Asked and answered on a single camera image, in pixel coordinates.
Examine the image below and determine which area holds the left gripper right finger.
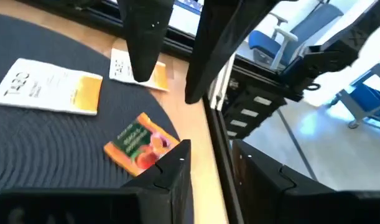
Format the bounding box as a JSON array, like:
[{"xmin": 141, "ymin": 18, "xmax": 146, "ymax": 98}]
[{"xmin": 231, "ymin": 139, "xmax": 380, "ymax": 224}]

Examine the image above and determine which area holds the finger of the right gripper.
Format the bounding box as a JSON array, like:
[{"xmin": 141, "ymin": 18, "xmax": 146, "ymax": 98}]
[
  {"xmin": 183, "ymin": 0, "xmax": 279, "ymax": 105},
  {"xmin": 116, "ymin": 0, "xmax": 175, "ymax": 83}
]

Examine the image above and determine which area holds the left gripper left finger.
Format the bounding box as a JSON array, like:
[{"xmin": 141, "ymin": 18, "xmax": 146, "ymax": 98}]
[{"xmin": 0, "ymin": 139, "xmax": 195, "ymax": 224}]

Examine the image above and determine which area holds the white orange Tazo tea bag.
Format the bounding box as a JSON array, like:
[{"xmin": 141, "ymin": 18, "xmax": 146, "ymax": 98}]
[
  {"xmin": 0, "ymin": 58, "xmax": 104, "ymax": 116},
  {"xmin": 108, "ymin": 47, "xmax": 170, "ymax": 93}
]

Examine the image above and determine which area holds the peach passion fruit tea bag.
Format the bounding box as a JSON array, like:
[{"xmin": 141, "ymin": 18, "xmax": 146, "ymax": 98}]
[{"xmin": 103, "ymin": 111, "xmax": 181, "ymax": 177}]

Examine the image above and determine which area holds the blue office chair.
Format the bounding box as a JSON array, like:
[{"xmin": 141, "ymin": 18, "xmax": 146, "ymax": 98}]
[{"xmin": 248, "ymin": 11, "xmax": 299, "ymax": 72}]

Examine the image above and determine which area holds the round dark woven placemat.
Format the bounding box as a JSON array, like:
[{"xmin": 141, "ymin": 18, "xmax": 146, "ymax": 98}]
[{"xmin": 0, "ymin": 11, "xmax": 180, "ymax": 200}]

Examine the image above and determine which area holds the grey office chair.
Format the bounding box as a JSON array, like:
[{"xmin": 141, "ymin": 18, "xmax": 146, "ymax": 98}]
[{"xmin": 289, "ymin": 2, "xmax": 345, "ymax": 41}]

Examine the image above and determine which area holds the blue cart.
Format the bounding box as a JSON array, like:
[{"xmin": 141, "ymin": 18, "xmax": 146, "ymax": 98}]
[{"xmin": 331, "ymin": 55, "xmax": 380, "ymax": 131}]

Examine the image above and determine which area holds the silver metal bracket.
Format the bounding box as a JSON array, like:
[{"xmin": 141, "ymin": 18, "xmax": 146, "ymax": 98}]
[{"xmin": 207, "ymin": 52, "xmax": 237, "ymax": 110}]

